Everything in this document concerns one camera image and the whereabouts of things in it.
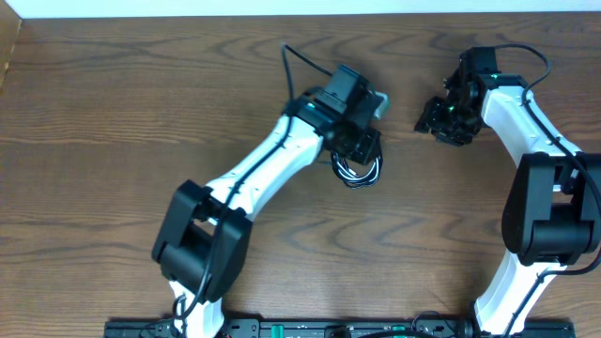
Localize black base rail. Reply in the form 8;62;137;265
102;317;577;338

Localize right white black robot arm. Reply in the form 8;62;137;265
414;66;600;337

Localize cardboard panel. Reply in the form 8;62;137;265
0;0;23;85

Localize black USB cable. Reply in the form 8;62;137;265
330;150;384;190

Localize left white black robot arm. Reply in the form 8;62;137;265
151;87;390;337

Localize white USB cable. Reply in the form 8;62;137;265
335;157;381;185

